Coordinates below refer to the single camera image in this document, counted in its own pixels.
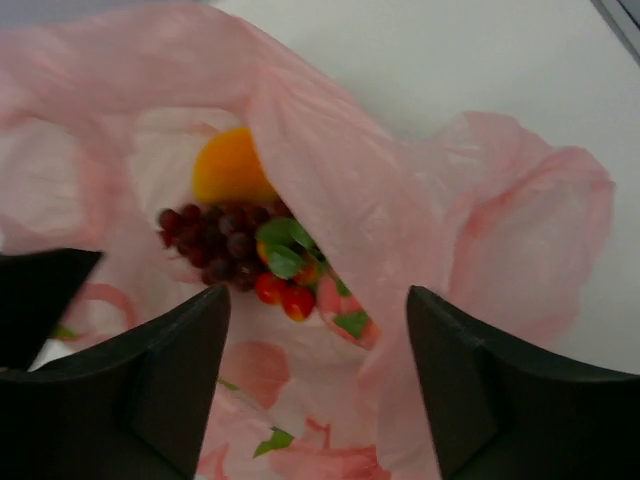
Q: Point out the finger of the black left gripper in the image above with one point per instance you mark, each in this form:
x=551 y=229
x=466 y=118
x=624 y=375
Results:
x=36 y=290

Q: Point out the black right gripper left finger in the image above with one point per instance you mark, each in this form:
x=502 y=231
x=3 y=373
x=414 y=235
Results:
x=133 y=407

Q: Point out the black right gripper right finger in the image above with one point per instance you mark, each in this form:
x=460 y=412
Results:
x=499 y=407

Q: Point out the dark red fake grapes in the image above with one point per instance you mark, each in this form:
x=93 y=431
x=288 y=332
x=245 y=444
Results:
x=233 y=243

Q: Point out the red fake cherry tomatoes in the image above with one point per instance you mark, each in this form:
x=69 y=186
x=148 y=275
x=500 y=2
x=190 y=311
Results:
x=295 y=295

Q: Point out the orange fake fruit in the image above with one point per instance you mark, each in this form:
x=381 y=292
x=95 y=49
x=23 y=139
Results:
x=228 y=169

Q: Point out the aluminium table edge frame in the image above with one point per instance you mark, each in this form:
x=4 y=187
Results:
x=622 y=17

